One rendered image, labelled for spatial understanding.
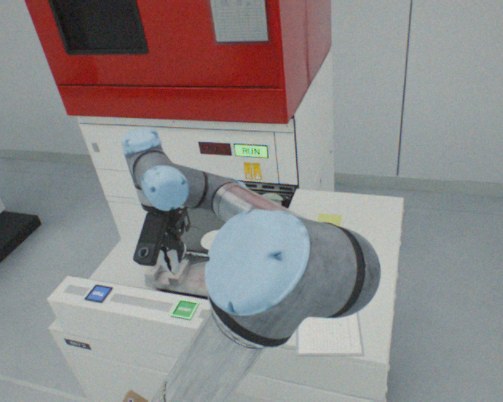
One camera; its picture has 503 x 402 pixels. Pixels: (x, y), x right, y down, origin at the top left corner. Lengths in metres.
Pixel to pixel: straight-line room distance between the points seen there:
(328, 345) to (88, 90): 1.11
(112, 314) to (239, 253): 0.82
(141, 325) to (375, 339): 0.58
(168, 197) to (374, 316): 0.58
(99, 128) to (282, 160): 0.69
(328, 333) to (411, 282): 1.54
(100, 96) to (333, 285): 1.26
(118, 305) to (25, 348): 1.49
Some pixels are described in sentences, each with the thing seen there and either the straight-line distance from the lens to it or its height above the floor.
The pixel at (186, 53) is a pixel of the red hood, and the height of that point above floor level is 1.44.
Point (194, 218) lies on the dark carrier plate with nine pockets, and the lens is 1.60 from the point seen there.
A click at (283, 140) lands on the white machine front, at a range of 1.47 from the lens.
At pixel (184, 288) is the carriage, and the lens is 1.39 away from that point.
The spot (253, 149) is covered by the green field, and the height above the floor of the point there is 1.11.
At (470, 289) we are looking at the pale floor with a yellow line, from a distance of 2.63.
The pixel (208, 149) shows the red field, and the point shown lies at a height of 1.10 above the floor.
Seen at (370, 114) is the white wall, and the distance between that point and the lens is 3.03.
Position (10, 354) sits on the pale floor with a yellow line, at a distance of 2.75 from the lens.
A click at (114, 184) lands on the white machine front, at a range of 1.90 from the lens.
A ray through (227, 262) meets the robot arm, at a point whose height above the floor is 1.49.
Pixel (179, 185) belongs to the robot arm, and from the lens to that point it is 0.81.
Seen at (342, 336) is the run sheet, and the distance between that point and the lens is 1.10.
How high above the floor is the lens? 1.83
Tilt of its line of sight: 35 degrees down
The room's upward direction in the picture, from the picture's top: 8 degrees counter-clockwise
